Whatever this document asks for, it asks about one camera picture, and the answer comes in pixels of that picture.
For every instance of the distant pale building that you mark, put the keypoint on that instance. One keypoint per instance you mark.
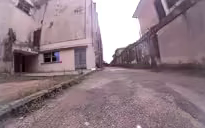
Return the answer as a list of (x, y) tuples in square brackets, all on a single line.
[(116, 56)]

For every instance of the grey gravelly road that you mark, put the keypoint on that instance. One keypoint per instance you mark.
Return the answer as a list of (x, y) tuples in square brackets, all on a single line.
[(123, 100)]

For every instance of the pale weathered building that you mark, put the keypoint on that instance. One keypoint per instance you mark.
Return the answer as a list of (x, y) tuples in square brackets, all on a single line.
[(66, 30)]

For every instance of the robot's own part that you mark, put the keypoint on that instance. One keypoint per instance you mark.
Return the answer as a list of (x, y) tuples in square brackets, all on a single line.
[(138, 126)]

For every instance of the concrete kerb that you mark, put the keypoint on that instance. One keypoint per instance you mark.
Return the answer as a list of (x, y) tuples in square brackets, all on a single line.
[(33, 97)]

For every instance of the pinkish stained building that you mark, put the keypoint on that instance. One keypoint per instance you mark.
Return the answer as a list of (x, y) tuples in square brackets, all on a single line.
[(186, 36)]

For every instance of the bare dirt ground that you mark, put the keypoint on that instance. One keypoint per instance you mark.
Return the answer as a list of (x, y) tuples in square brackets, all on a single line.
[(13, 89)]

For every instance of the long stained wall with pillars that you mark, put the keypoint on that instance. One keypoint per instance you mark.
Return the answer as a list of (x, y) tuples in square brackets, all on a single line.
[(136, 53)]

